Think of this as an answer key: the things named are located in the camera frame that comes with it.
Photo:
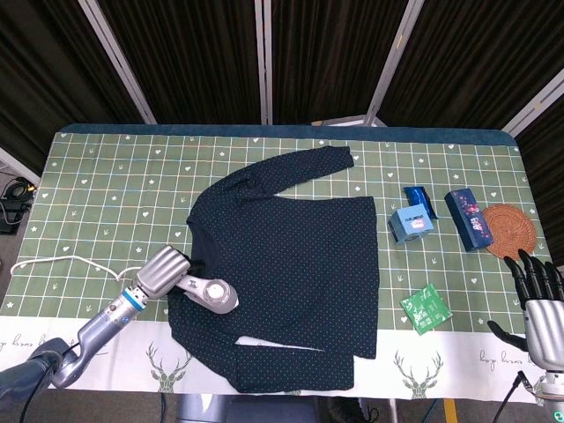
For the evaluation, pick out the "green sachet packet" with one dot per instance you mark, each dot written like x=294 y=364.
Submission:
x=426 y=309

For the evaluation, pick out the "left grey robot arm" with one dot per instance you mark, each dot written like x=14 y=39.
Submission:
x=101 y=321

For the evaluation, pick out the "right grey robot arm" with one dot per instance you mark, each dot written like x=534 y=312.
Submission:
x=553 y=388

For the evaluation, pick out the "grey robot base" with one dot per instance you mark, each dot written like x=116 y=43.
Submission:
x=202 y=410

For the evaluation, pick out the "dark brown pleated curtain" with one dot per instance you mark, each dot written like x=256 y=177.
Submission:
x=198 y=57

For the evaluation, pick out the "white handheld iron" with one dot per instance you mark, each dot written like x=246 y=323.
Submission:
x=216 y=293

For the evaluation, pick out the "teal underlay cloth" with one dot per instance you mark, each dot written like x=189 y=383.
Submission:
x=282 y=131

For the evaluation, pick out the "light blue small box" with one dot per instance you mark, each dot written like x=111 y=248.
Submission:
x=412 y=224

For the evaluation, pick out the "navy polka dot shirt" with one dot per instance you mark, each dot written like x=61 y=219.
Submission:
x=308 y=264

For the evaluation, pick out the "dark blue tall box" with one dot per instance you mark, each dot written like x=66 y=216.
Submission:
x=469 y=220

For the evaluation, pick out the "brown woven round coaster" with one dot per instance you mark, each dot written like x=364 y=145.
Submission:
x=513 y=233

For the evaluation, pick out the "dark blue foil packet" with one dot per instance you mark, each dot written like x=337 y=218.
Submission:
x=418 y=196

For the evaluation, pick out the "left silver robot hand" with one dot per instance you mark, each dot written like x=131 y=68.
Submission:
x=161 y=271

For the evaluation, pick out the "green checked tablecloth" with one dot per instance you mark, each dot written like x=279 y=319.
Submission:
x=110 y=185

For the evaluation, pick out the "white partition post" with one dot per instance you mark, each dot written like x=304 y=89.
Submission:
x=116 y=61
x=264 y=61
x=392 y=61
x=17 y=164
x=535 y=106

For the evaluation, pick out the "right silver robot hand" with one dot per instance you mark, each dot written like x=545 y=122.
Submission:
x=546 y=330

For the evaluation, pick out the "white partition foot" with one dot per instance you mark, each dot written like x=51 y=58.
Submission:
x=348 y=120

